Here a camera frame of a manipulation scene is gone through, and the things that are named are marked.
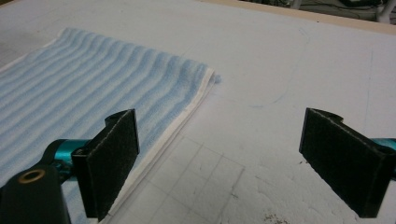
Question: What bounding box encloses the wooden table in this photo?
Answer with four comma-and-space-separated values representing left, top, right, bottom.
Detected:
199, 0, 396, 35

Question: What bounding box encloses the light blue striped towel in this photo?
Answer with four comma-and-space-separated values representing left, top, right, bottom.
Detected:
0, 27, 222, 224

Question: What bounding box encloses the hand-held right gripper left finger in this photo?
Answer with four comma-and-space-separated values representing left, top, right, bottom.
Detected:
71, 108, 140, 222

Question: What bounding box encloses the white foam mat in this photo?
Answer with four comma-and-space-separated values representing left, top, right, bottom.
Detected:
0, 0, 396, 224

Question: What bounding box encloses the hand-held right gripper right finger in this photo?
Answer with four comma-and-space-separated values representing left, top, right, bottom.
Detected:
298, 107, 396, 218

